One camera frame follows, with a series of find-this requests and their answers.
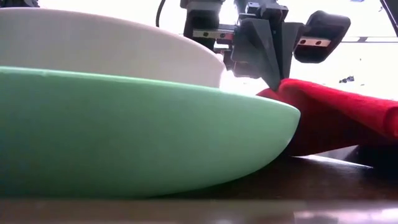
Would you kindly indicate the long linear ceiling light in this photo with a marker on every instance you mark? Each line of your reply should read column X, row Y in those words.
column 373, row 39

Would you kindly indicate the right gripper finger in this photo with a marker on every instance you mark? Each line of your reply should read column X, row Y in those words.
column 261, row 53
column 289, row 43

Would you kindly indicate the red cloth napkin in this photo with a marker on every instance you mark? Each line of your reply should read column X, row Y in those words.
column 335, row 118

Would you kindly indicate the white bowl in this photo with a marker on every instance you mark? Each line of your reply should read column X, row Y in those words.
column 109, row 46

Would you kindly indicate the green plate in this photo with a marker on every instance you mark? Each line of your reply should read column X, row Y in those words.
column 140, row 133

